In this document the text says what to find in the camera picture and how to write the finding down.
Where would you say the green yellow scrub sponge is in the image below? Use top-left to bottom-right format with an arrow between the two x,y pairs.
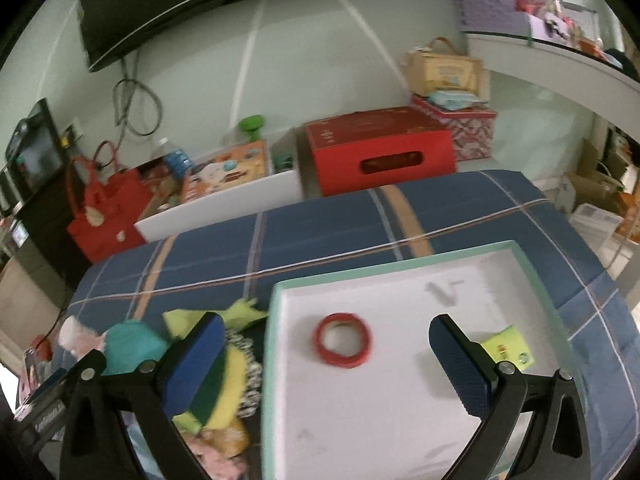
172,344 -> 248,434

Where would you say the lime green cloth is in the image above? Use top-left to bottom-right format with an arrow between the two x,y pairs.
163,298 -> 268,339

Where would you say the pink fabric scrunchie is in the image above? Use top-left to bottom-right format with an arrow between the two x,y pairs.
180,418 -> 250,480

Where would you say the leopard print scrunchie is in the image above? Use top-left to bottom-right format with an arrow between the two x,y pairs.
226,330 -> 262,419

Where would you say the green tissue pack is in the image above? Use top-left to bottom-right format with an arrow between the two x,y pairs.
480,325 -> 535,372

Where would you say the teal plastic case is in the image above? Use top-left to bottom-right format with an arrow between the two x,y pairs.
102,320 -> 169,375

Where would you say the white pill bottle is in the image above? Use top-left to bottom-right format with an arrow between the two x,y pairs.
58,315 -> 105,360

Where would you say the blue plaid tablecloth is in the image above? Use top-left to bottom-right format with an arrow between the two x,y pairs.
68,170 -> 639,479

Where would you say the red tape roll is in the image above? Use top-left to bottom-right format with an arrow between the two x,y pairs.
311,312 -> 372,368

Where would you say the teal rimmed white tray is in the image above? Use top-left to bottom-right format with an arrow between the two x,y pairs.
262,240 -> 578,479

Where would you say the red felt tote bag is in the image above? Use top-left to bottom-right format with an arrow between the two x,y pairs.
65,141 -> 153,263

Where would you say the blue label water bottle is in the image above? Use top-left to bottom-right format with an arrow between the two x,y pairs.
154,138 -> 193,181

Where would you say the orange toy box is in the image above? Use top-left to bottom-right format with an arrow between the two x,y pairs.
180,140 -> 268,204

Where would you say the white storage bin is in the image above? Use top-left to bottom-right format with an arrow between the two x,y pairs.
136,132 -> 304,242

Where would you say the red cardboard box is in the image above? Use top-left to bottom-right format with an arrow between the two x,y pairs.
304,106 -> 457,196

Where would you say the patterned red gift box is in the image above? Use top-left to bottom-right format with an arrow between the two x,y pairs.
410,94 -> 498,162

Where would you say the white desk shelf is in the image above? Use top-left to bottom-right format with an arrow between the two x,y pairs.
466,34 -> 639,139

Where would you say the black hanging cable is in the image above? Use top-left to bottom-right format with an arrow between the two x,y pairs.
112,52 -> 164,138

